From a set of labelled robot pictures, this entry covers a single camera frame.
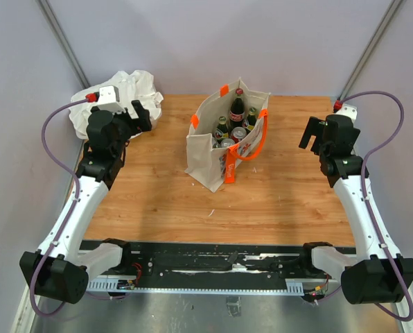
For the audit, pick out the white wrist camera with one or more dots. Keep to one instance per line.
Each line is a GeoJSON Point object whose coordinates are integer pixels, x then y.
{"type": "Point", "coordinates": [106, 95]}
{"type": "Point", "coordinates": [345, 110]}

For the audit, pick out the purple soda can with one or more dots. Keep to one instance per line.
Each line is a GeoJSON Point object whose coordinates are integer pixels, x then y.
{"type": "Point", "coordinates": [227, 142]}

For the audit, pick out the white crumpled cloth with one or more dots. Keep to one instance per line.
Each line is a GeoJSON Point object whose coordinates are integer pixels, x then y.
{"type": "Point", "coordinates": [139, 85]}

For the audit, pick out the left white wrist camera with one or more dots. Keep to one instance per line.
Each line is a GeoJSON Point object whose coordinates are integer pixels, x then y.
{"type": "Point", "coordinates": [106, 95]}

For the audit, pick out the cola glass bottle red cap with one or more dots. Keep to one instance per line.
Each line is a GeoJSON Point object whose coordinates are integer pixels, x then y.
{"type": "Point", "coordinates": [237, 109]}

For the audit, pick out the canvas tote bag orange handles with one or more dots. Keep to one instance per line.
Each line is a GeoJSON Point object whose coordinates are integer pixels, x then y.
{"type": "Point", "coordinates": [211, 160]}

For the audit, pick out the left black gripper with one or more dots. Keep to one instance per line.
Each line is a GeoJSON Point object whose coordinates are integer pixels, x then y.
{"type": "Point", "coordinates": [140, 124]}

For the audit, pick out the right aluminium frame post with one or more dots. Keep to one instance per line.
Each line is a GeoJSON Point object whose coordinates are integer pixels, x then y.
{"type": "Point", "coordinates": [386, 20]}

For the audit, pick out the red cola can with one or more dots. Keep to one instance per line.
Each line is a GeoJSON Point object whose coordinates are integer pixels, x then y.
{"type": "Point", "coordinates": [238, 134]}

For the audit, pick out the left aluminium frame post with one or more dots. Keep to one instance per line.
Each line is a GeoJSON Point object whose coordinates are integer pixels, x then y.
{"type": "Point", "coordinates": [51, 19]}

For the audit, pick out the green bottle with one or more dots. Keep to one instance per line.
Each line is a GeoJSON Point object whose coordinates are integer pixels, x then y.
{"type": "Point", "coordinates": [251, 119]}
{"type": "Point", "coordinates": [221, 131]}

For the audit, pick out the green bottle right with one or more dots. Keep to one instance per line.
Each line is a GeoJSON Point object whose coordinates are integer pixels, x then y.
{"type": "Point", "coordinates": [251, 119]}

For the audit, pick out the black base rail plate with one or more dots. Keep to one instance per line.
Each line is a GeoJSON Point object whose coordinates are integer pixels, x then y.
{"type": "Point", "coordinates": [213, 269]}

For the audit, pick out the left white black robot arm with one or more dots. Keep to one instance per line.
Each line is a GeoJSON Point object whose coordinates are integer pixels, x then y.
{"type": "Point", "coordinates": [56, 270]}

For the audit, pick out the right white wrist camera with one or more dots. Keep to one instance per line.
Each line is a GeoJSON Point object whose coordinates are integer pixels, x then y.
{"type": "Point", "coordinates": [345, 110]}

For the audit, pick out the aluminium frame post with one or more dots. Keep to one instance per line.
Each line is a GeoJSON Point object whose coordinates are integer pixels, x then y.
{"type": "Point", "coordinates": [386, 20]}
{"type": "Point", "coordinates": [51, 19]}

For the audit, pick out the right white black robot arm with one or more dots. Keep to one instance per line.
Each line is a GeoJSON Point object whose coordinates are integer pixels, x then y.
{"type": "Point", "coordinates": [378, 273]}

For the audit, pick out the green bottle left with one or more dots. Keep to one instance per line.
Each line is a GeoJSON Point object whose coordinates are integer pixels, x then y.
{"type": "Point", "coordinates": [221, 131]}

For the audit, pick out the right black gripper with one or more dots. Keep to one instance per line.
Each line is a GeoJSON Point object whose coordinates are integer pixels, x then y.
{"type": "Point", "coordinates": [314, 127]}

